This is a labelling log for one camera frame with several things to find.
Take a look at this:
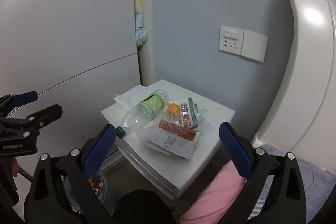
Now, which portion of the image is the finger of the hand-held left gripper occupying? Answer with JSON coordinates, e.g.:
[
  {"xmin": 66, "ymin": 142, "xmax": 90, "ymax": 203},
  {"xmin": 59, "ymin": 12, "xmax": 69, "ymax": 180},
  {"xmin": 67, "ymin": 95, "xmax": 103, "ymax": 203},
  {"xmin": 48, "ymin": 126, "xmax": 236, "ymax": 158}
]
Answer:
[
  {"xmin": 0, "ymin": 91, "xmax": 38, "ymax": 115},
  {"xmin": 0, "ymin": 105, "xmax": 63, "ymax": 140}
]

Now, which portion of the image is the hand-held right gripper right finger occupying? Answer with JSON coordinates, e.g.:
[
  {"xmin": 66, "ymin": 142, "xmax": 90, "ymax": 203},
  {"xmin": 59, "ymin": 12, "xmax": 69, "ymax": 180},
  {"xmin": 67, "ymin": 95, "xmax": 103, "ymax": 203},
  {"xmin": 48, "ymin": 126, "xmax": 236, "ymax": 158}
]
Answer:
[{"xmin": 219, "ymin": 122, "xmax": 307, "ymax": 224}]

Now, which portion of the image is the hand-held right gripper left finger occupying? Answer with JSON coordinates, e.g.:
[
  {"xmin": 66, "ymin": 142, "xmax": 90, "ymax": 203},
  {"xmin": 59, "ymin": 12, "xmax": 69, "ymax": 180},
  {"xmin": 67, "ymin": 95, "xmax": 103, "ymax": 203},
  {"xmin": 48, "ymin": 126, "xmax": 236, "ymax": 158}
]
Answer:
[{"xmin": 24, "ymin": 124, "xmax": 117, "ymax": 224}]

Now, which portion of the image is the clear plastic wrapper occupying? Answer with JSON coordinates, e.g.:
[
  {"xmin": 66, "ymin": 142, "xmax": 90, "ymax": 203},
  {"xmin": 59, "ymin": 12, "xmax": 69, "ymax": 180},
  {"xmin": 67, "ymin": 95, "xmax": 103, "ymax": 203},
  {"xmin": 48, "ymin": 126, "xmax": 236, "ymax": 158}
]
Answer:
[{"xmin": 157, "ymin": 102, "xmax": 214, "ymax": 135}]

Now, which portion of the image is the black trash bin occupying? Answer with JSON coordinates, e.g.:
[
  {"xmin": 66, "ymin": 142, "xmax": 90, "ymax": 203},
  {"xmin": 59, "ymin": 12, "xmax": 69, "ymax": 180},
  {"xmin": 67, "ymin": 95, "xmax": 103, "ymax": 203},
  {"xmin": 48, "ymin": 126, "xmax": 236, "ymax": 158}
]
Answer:
[{"xmin": 62, "ymin": 170, "xmax": 109, "ymax": 215}]

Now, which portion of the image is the clear plastic bottle green label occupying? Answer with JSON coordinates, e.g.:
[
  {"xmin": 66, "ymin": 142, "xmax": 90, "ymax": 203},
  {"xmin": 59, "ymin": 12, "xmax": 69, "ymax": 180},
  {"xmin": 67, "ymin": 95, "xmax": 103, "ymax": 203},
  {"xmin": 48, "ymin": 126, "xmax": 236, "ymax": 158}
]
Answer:
[{"xmin": 115, "ymin": 88, "xmax": 171, "ymax": 138}]

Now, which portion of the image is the white paper napkin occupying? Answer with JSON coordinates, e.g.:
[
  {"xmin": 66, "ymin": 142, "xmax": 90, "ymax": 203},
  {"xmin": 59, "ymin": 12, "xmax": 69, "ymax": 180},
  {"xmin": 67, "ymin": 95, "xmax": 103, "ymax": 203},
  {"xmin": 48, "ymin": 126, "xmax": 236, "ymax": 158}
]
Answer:
[{"xmin": 113, "ymin": 85, "xmax": 155, "ymax": 110}]

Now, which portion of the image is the white paper bag brown print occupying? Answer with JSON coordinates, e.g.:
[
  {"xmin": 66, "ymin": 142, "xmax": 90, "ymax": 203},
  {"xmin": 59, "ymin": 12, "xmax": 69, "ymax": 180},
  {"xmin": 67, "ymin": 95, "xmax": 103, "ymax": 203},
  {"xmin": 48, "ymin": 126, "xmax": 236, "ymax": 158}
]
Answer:
[{"xmin": 144, "ymin": 119, "xmax": 201, "ymax": 160}]

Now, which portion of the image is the orange snack piece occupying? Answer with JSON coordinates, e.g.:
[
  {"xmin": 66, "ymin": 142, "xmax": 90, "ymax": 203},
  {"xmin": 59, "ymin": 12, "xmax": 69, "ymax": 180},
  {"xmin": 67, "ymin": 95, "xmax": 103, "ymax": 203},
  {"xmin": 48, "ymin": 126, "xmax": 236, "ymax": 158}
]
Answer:
[{"xmin": 167, "ymin": 103, "xmax": 181, "ymax": 117}]

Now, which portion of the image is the person's left hand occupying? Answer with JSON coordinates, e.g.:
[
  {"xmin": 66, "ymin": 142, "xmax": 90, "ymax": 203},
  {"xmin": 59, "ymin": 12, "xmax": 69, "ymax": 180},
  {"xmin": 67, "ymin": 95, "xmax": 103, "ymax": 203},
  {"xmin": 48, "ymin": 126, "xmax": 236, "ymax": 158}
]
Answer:
[{"xmin": 12, "ymin": 159, "xmax": 20, "ymax": 178}]

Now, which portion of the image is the pink pillow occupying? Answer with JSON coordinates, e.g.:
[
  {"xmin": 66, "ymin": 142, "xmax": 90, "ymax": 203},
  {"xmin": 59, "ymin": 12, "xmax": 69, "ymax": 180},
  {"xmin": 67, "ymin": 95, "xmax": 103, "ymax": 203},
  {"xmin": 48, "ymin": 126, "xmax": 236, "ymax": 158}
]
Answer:
[{"xmin": 178, "ymin": 161, "xmax": 247, "ymax": 224}]

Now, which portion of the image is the colourful snack wrapper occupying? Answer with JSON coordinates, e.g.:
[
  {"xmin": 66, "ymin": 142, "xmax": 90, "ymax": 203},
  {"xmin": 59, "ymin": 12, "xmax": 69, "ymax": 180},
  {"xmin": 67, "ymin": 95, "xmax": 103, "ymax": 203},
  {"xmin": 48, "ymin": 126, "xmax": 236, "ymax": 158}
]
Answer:
[{"xmin": 88, "ymin": 179, "xmax": 104, "ymax": 197}]

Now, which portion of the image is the small white cabinet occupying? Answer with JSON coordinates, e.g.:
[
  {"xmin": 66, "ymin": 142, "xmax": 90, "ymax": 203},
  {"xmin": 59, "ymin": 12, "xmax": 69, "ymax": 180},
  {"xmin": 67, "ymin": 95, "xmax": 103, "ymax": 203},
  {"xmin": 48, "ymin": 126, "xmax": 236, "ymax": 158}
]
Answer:
[{"xmin": 101, "ymin": 79, "xmax": 235, "ymax": 201}]

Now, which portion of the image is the person's black trouser leg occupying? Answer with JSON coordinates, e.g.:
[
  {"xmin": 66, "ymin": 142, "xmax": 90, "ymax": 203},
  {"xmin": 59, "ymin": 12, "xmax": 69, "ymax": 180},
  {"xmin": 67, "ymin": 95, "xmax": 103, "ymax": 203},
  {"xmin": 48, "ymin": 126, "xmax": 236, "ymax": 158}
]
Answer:
[{"xmin": 113, "ymin": 189, "xmax": 179, "ymax": 224}]

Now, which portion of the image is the white wardrobe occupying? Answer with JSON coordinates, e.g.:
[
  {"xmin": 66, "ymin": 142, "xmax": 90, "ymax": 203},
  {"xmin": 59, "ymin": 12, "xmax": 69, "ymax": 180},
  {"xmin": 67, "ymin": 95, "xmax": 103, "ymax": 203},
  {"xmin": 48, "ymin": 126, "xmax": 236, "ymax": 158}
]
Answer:
[{"xmin": 0, "ymin": 0, "xmax": 143, "ymax": 177}]

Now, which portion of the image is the lavender bedding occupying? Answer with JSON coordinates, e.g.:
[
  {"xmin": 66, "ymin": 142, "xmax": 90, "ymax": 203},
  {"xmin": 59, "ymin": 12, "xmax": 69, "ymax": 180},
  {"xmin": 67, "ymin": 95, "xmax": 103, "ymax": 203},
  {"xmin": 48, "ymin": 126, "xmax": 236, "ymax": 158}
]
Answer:
[{"xmin": 252, "ymin": 143, "xmax": 336, "ymax": 224}]

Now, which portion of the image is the white bed headboard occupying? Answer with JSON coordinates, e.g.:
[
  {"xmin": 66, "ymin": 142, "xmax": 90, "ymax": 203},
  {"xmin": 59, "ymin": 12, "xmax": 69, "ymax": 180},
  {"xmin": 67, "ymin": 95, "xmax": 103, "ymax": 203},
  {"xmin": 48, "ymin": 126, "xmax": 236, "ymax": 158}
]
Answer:
[{"xmin": 252, "ymin": 0, "xmax": 336, "ymax": 172}]

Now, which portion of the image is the light blue cloth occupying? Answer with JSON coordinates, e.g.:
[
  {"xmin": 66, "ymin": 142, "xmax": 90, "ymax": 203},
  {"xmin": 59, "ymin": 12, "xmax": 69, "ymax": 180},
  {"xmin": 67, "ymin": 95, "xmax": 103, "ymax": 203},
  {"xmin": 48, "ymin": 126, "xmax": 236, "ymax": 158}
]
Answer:
[{"xmin": 135, "ymin": 0, "xmax": 148, "ymax": 50}]

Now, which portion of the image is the black cable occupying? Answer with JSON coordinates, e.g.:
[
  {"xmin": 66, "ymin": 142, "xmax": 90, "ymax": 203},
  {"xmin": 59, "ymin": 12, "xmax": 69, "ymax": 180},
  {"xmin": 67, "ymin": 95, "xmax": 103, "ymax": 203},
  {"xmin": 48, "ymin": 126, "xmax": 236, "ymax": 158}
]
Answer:
[{"xmin": 18, "ymin": 171, "xmax": 34, "ymax": 182}]

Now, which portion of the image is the white light switch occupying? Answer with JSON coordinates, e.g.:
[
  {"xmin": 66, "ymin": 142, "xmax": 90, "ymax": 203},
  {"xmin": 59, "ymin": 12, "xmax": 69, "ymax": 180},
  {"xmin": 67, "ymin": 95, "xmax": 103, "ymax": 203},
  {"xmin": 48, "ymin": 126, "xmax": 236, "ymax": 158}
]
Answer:
[{"xmin": 241, "ymin": 30, "xmax": 268, "ymax": 62}]

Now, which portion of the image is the white wall socket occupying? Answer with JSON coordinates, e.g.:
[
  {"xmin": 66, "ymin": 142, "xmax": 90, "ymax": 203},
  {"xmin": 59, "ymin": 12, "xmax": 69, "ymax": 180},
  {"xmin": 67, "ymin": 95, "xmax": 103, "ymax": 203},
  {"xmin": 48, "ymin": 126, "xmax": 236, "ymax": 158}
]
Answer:
[{"xmin": 219, "ymin": 26, "xmax": 245, "ymax": 55}]

